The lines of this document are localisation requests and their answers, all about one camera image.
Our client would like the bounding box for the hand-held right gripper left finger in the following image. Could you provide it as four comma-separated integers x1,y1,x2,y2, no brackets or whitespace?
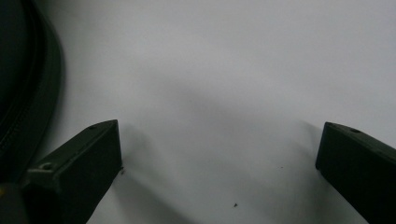
21,119,123,224

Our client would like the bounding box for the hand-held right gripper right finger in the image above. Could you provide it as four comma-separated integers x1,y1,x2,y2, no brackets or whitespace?
315,121,396,224

